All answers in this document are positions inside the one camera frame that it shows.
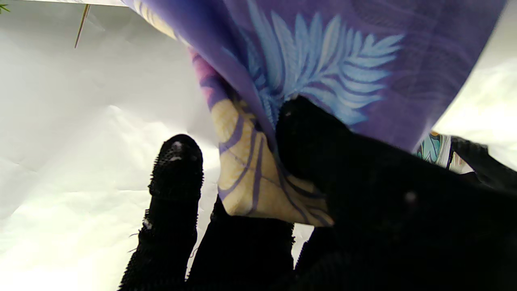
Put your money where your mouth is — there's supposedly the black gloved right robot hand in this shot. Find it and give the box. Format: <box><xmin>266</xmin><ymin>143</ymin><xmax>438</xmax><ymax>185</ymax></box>
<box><xmin>118</xmin><ymin>96</ymin><xmax>517</xmax><ymax>291</ymax></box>

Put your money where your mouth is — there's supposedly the blue leaf print pillowcase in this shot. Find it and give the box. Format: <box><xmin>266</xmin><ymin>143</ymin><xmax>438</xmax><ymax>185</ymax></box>
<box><xmin>121</xmin><ymin>0</ymin><xmax>507</xmax><ymax>227</ymax></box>

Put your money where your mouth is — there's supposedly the colourful smiley mural board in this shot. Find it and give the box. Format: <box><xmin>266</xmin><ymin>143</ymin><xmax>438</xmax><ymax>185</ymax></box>
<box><xmin>416</xmin><ymin>131</ymin><xmax>474</xmax><ymax>174</ymax></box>

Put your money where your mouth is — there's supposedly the white backdrop sheet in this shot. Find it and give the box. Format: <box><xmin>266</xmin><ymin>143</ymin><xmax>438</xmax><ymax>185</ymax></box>
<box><xmin>0</xmin><ymin>0</ymin><xmax>517</xmax><ymax>291</ymax></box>

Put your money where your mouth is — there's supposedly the thin brown stick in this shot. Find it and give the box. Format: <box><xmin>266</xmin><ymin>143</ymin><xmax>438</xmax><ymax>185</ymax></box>
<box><xmin>74</xmin><ymin>4</ymin><xmax>91</xmax><ymax>49</ymax></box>

